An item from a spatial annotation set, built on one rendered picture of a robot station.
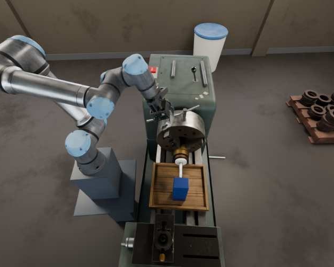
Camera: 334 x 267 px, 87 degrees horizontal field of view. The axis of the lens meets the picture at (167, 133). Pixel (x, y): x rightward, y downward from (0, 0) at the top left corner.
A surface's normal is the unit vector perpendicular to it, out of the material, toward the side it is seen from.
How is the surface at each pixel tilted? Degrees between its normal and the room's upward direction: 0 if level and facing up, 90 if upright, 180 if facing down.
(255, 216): 0
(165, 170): 0
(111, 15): 90
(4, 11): 90
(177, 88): 0
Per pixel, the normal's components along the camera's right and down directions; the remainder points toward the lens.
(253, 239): 0.00, -0.60
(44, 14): 0.07, 0.80
